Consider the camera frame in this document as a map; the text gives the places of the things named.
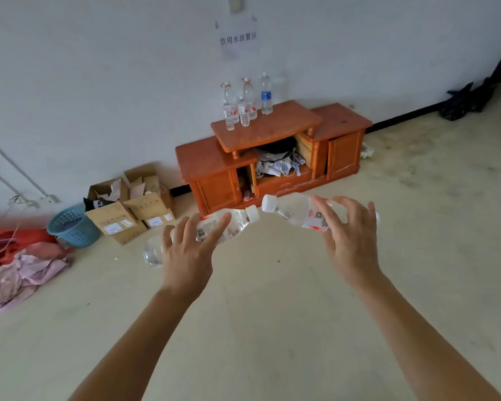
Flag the person's right hand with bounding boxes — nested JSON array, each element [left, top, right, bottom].
[[311, 194, 387, 293]]

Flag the person's left hand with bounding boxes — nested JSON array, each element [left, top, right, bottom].
[[160, 212, 233, 305]]

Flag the orange wooden cabinet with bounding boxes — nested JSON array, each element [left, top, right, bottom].
[[175, 100, 373, 217]]

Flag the blue-label Aquafina bottle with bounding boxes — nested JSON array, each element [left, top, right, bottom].
[[260, 72, 274, 116]]

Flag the red-handled medium water bottle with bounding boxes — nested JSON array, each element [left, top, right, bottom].
[[220, 81, 240, 124], [240, 77, 258, 121]]

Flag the person's left forearm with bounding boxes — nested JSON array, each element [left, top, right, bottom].
[[68, 287, 205, 401]]

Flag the person's right forearm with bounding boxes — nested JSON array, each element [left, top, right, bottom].
[[355, 274, 501, 401]]

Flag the labelled cardboard box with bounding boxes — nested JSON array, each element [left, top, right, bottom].
[[85, 200, 149, 246], [122, 192, 176, 229]]

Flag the pile of white papers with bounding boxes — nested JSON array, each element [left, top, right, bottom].
[[254, 139, 308, 179]]

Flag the blue plastic basket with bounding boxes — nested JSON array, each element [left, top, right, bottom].
[[46, 203, 102, 248]]

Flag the pink cloth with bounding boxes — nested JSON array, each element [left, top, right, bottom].
[[0, 242, 74, 317]]

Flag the red cloth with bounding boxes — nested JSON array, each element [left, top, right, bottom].
[[0, 228, 57, 266]]

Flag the black plastic bag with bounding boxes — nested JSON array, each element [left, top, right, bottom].
[[438, 77, 495, 121]]

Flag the white paper sign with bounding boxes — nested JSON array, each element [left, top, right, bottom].
[[215, 14, 261, 61]]

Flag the white wall conduit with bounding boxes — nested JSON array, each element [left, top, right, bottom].
[[0, 162, 38, 209], [0, 133, 59, 204]]

